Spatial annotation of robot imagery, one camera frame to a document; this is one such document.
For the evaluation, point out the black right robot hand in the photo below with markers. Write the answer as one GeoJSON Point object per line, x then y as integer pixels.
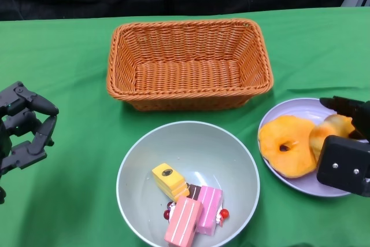
{"type": "Point", "coordinates": [358, 114]}

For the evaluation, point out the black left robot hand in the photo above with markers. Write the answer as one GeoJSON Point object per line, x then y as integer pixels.
{"type": "Point", "coordinates": [20, 105]}

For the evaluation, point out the brown chocolate cake slice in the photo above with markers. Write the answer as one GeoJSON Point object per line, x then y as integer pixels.
{"type": "Point", "coordinates": [195, 192]}

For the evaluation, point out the white cream cherry cake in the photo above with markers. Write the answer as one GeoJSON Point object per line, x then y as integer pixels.
{"type": "Point", "coordinates": [167, 213]}
{"type": "Point", "coordinates": [223, 215]}

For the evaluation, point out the green tablecloth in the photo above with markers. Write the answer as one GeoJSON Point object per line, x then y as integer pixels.
{"type": "Point", "coordinates": [72, 200]}

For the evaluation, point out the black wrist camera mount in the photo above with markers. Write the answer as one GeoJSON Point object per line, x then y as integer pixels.
{"type": "Point", "coordinates": [344, 166]}

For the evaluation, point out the magenta pink cake slice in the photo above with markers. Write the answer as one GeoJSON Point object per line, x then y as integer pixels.
{"type": "Point", "coordinates": [210, 209]}

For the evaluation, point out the orange wicker basket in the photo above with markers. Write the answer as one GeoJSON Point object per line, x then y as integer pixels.
{"type": "Point", "coordinates": [188, 76]}

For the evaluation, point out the lavender round plate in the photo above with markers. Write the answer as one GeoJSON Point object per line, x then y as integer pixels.
{"type": "Point", "coordinates": [292, 108]}

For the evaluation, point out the grey round bowl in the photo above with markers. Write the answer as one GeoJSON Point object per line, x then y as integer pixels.
{"type": "Point", "coordinates": [188, 143]}

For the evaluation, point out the yellow cake slice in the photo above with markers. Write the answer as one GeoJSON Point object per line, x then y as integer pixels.
{"type": "Point", "coordinates": [167, 179]}

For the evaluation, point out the orange striped croissant bread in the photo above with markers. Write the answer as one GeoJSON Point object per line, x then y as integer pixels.
{"type": "Point", "coordinates": [329, 131]}

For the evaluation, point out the salmon pink cake slice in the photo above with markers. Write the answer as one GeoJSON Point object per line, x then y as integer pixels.
{"type": "Point", "coordinates": [183, 221]}

